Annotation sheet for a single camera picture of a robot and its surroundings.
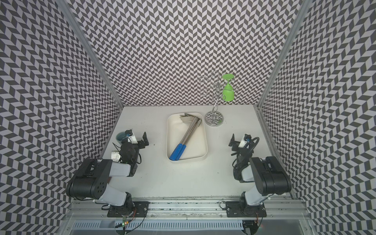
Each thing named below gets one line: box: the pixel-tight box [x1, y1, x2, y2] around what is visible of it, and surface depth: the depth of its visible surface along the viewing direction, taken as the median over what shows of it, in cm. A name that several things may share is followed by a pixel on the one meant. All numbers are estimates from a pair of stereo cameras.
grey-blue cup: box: [115, 131, 126, 145], surface depth 96 cm
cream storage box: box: [166, 112, 209, 161], surface depth 101 cm
